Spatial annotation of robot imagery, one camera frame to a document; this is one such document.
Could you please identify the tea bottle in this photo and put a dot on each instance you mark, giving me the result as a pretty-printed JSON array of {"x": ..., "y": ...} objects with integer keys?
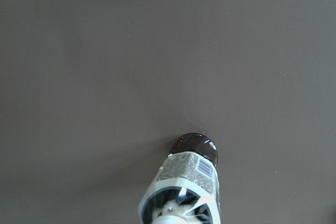
[{"x": 186, "y": 187}]

